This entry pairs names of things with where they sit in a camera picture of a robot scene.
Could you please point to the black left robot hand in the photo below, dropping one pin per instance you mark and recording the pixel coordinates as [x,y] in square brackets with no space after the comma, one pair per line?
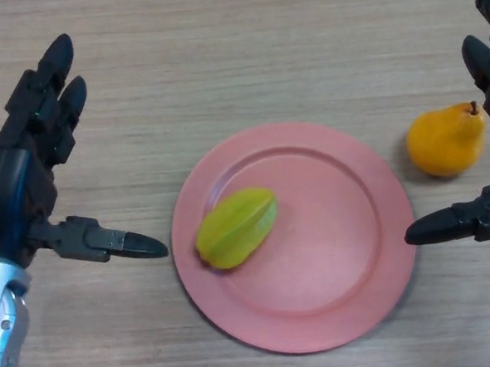
[16,189]

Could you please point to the yellow starfruit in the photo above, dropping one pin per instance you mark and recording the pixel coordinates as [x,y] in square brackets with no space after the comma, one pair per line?
[237,227]

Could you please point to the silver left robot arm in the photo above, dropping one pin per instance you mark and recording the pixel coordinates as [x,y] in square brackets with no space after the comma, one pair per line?
[4,323]

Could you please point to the pink round plate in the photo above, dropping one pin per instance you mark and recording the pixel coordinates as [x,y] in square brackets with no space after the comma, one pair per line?
[329,270]

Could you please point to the orange yellow pear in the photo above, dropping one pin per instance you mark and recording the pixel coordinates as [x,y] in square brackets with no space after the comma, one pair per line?
[444,142]

